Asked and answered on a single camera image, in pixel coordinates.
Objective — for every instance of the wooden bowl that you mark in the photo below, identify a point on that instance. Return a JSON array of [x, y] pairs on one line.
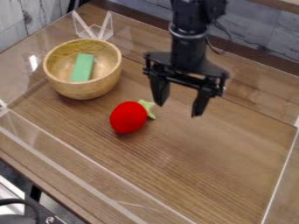
[[59, 62]]

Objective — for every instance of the red plush strawberry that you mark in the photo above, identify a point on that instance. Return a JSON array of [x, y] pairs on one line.
[[130, 116]]

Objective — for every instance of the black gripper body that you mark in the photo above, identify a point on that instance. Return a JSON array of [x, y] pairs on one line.
[[184, 65]]

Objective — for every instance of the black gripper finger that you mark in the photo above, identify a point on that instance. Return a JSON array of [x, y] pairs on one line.
[[160, 88], [201, 102]]

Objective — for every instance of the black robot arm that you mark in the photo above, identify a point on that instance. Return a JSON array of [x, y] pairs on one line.
[[192, 16]]

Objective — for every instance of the clear acrylic tray wall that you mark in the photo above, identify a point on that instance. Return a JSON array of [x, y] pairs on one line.
[[86, 186]]

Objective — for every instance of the green rectangular block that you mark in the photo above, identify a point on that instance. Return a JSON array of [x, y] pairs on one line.
[[83, 67]]

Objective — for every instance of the black equipment under table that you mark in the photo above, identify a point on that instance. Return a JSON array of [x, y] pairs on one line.
[[20, 210]]

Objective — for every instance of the clear acrylic stand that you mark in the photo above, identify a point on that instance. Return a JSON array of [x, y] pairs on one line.
[[102, 32]]

